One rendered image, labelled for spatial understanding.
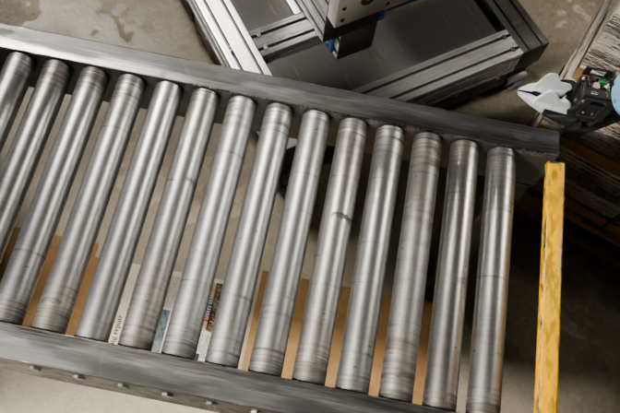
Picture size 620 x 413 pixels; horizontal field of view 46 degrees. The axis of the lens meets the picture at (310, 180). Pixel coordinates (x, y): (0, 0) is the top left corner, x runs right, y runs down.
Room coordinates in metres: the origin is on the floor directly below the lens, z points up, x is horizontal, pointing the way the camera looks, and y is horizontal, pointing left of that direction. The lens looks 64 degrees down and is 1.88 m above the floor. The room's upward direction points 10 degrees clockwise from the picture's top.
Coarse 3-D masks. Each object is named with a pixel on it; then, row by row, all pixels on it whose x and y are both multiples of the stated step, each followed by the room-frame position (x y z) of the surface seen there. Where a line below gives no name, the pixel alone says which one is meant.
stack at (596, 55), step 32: (608, 0) 1.29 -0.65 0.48; (608, 32) 0.95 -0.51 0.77; (576, 64) 1.02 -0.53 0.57; (608, 64) 0.94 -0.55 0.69; (608, 128) 0.90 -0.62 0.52; (576, 160) 0.91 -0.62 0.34; (576, 192) 0.89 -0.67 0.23; (608, 192) 0.87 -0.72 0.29; (608, 224) 0.85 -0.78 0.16; (608, 256) 0.82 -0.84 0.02
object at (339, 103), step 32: (0, 32) 0.69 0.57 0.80; (32, 32) 0.70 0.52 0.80; (0, 64) 0.66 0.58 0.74; (96, 64) 0.66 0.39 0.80; (128, 64) 0.67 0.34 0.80; (160, 64) 0.69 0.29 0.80; (192, 64) 0.70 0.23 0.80; (224, 96) 0.65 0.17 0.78; (256, 96) 0.66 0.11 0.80; (288, 96) 0.67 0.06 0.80; (320, 96) 0.68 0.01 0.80; (352, 96) 0.69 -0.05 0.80; (256, 128) 0.65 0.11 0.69; (416, 128) 0.65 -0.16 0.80; (448, 128) 0.66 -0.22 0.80; (480, 128) 0.67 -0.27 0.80; (512, 128) 0.68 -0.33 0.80; (480, 160) 0.64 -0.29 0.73; (544, 160) 0.64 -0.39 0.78
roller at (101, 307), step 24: (168, 96) 0.63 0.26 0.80; (144, 120) 0.58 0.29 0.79; (168, 120) 0.58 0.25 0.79; (144, 144) 0.53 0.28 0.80; (144, 168) 0.49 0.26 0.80; (144, 192) 0.45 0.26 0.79; (120, 216) 0.40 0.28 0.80; (144, 216) 0.41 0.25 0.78; (120, 240) 0.36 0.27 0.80; (120, 264) 0.33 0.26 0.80; (96, 288) 0.28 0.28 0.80; (120, 288) 0.29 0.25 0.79; (96, 312) 0.25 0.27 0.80; (96, 336) 0.21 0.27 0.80
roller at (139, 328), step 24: (192, 96) 0.64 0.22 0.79; (216, 96) 0.65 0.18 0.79; (192, 120) 0.59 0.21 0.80; (192, 144) 0.54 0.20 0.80; (192, 168) 0.50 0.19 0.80; (168, 192) 0.45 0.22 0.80; (192, 192) 0.47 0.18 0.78; (168, 216) 0.41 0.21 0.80; (168, 240) 0.37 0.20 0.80; (144, 264) 0.33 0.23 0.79; (168, 264) 0.34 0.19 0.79; (144, 288) 0.29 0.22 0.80; (168, 288) 0.31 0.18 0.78; (144, 312) 0.26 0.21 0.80; (120, 336) 0.22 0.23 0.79; (144, 336) 0.22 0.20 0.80
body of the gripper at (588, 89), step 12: (588, 72) 0.81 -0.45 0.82; (612, 72) 0.80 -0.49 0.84; (576, 84) 0.79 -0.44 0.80; (588, 84) 0.77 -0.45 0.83; (600, 84) 0.78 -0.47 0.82; (612, 84) 0.78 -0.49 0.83; (576, 96) 0.78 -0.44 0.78; (588, 96) 0.75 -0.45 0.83; (600, 96) 0.75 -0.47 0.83; (576, 108) 0.74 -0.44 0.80; (588, 108) 0.74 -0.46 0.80; (600, 108) 0.74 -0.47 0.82; (612, 108) 0.74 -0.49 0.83; (588, 120) 0.74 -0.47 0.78; (600, 120) 0.74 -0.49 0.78
